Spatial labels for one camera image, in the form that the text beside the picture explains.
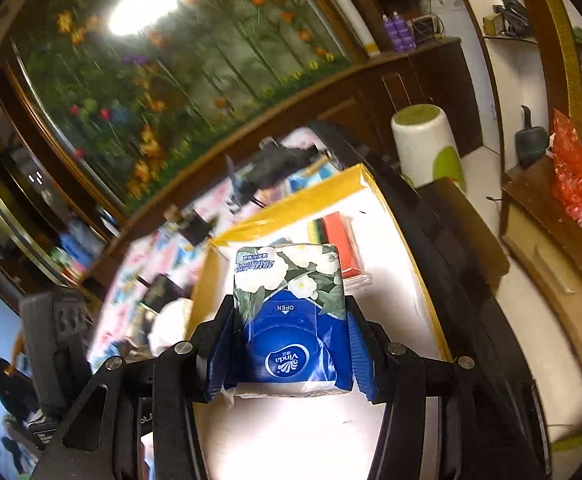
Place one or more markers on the tall red plastic bag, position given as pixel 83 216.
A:
pixel 571 170

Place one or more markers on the black device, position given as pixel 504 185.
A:
pixel 276 162

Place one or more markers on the flower display glass case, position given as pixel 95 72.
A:
pixel 171 85

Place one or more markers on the small black motor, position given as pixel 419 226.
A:
pixel 193 227

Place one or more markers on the dark wooden cabinet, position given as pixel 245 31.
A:
pixel 421 85

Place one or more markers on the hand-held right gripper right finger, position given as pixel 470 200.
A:
pixel 361 355

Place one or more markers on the pack of coloured strips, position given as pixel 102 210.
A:
pixel 338 240

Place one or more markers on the blue flowered tissue pack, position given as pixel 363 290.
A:
pixel 291 320

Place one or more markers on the black foil packet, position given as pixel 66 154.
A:
pixel 158 290

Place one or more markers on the yellow-edged white box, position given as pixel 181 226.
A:
pixel 401 285

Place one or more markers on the blue plastic jug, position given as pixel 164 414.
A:
pixel 78 242

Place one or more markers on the purple spray can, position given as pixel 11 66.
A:
pixel 390 31
pixel 403 31

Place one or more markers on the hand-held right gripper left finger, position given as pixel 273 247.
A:
pixel 218 355

